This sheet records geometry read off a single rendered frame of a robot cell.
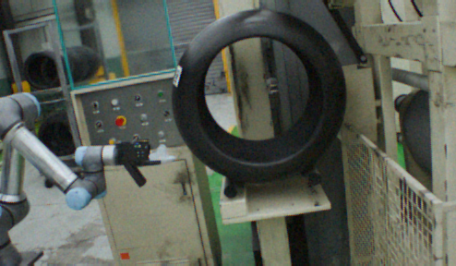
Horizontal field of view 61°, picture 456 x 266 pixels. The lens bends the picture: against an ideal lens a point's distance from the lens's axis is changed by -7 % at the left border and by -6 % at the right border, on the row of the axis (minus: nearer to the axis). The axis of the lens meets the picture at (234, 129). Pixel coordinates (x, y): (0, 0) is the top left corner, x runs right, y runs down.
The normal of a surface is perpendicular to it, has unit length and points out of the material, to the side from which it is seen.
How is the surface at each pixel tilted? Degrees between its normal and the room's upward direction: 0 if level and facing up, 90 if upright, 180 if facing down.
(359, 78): 90
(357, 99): 90
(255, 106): 90
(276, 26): 80
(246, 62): 90
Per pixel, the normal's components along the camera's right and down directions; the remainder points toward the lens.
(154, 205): -0.01, 0.22
